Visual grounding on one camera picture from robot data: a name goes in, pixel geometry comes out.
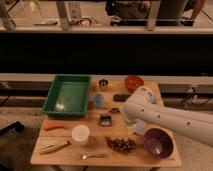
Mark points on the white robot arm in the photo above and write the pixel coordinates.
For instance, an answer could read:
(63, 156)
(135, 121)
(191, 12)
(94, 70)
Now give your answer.
(141, 105)

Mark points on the red bowl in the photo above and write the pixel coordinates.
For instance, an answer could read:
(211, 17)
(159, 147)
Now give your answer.
(133, 82)

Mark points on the purple bowl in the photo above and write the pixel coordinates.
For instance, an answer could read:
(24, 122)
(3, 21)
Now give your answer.
(158, 143)

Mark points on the small metal cup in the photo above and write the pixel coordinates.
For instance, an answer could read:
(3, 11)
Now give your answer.
(103, 84)

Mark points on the black rectangular block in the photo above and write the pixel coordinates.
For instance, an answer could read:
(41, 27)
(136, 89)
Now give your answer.
(120, 97)

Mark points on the light blue cup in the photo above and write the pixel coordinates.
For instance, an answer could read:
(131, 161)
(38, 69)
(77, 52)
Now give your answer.
(98, 100)

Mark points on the green plastic tray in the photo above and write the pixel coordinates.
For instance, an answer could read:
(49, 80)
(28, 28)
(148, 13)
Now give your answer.
(68, 96)

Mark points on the wooden table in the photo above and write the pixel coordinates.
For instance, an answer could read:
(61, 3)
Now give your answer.
(69, 155)

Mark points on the white plastic cup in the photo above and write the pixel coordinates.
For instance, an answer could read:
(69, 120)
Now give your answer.
(80, 134)

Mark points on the bunch of dark grapes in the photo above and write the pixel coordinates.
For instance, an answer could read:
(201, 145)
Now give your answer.
(123, 146)

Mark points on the orange carrot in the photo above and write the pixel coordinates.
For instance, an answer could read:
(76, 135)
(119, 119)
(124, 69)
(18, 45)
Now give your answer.
(49, 127)

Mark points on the metal fork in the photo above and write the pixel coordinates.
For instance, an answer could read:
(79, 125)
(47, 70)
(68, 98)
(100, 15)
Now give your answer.
(86, 156)

